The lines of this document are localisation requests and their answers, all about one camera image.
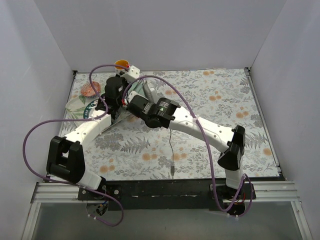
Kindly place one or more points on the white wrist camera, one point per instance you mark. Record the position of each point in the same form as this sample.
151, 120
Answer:
129, 97
131, 74

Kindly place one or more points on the white blue-rimmed plate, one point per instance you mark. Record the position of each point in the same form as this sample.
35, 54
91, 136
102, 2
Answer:
88, 110

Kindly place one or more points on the aluminium frame rail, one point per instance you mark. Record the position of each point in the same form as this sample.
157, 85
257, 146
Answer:
266, 191

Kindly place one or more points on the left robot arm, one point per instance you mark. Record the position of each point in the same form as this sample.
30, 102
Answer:
66, 154

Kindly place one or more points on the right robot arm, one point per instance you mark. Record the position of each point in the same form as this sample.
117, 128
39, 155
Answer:
166, 113

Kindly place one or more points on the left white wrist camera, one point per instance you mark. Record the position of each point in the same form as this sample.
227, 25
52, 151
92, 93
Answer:
131, 74

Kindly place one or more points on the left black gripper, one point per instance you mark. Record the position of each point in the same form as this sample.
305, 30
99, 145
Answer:
120, 81

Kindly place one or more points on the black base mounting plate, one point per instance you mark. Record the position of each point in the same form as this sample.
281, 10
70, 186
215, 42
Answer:
168, 194

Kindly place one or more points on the leaf print tray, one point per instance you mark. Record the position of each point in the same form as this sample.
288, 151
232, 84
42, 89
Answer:
77, 103

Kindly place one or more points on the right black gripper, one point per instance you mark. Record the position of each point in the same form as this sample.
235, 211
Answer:
136, 105

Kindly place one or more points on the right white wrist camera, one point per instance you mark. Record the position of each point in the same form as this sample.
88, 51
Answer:
129, 97

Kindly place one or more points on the white floral mug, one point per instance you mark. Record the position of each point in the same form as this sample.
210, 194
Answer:
121, 66

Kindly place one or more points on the green floral plate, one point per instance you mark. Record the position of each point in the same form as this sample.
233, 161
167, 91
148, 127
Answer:
137, 87

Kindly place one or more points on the grey white headphones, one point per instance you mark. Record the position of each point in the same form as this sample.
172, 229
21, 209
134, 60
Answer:
150, 92

